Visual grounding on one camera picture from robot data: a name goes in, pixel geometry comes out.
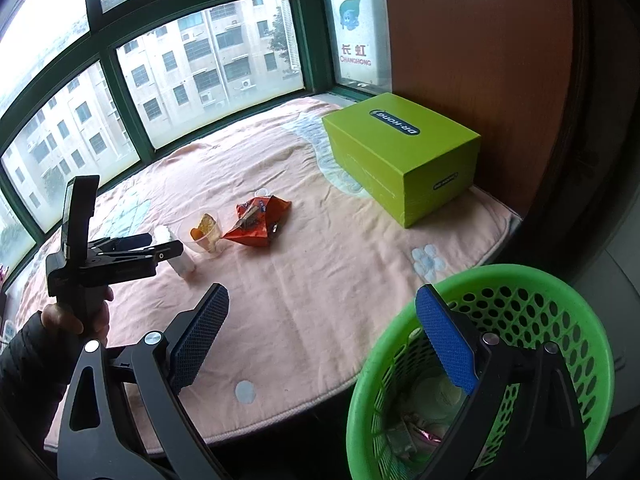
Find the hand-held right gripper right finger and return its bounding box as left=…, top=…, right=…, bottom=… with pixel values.
left=415, top=284, right=589, bottom=480

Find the green cardboard box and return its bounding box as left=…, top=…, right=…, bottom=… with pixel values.
left=321, top=92, right=482, bottom=229

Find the clear plastic cup with food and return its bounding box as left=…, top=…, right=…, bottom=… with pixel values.
left=185, top=210, right=223, bottom=258

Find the orange snack wrapper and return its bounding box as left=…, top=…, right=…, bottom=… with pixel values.
left=221, top=194, right=292, bottom=248

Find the brown wooden cabinet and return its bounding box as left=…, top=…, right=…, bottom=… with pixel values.
left=380, top=0, right=576, bottom=211

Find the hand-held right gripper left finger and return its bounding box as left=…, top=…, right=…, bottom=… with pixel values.
left=57, top=283, right=230, bottom=480

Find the green plastic basket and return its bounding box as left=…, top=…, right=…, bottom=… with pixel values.
left=346, top=264, right=616, bottom=480

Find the white foam block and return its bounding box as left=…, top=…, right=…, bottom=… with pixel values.
left=154, top=225, right=197, bottom=275

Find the person's left forearm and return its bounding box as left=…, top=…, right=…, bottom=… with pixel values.
left=0, top=310, right=108, bottom=480

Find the white outdoor air conditioner unit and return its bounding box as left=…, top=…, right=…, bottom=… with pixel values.
left=322, top=0, right=388, bottom=86

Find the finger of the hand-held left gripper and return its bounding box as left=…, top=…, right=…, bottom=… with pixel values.
left=90, top=232, right=155, bottom=256
left=100, top=239, right=185, bottom=287

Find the white plastic lid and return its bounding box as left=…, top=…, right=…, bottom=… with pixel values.
left=415, top=375, right=466, bottom=411

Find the clear plastic tray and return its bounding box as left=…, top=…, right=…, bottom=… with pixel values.
left=384, top=419, right=417, bottom=457

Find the person's left hand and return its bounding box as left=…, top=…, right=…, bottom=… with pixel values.
left=40, top=297, right=114, bottom=346

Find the green window frame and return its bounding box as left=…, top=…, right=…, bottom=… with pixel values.
left=0, top=0, right=386, bottom=266

